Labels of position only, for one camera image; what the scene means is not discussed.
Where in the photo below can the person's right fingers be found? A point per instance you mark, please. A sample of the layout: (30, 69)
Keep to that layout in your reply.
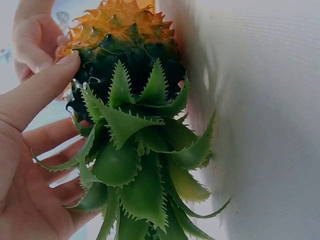
(41, 58)

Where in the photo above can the person's left thumb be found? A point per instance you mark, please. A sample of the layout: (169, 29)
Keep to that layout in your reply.
(42, 88)

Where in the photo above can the person's left hand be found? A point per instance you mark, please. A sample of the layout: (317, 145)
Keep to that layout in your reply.
(27, 197)

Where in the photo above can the orange pineapple with green leaves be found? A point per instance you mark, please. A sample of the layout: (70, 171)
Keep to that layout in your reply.
(130, 160)

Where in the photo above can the person's right hand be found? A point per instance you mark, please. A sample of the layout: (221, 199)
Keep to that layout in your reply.
(27, 35)

